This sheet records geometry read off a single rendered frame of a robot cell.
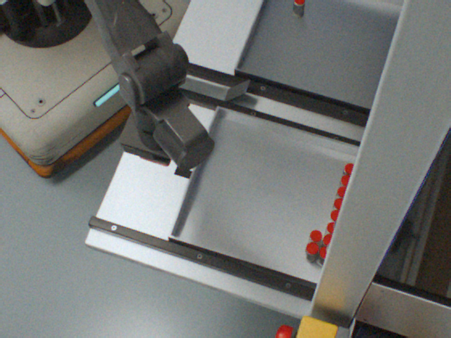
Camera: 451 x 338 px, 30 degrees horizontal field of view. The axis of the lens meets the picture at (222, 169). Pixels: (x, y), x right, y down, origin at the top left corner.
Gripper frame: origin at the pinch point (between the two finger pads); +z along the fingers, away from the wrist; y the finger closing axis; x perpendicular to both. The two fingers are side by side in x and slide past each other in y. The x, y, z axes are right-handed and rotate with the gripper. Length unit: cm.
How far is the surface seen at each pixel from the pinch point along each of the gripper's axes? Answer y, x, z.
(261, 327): 13, 6, 109
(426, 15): 31, -13, -68
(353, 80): 21.6, 34.8, 20.7
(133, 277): -25, 8, 108
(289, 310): 23.4, -10.5, 21.3
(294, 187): 17.7, 10.6, 20.8
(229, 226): 9.4, 0.1, 20.6
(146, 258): -2.1, -9.8, 20.6
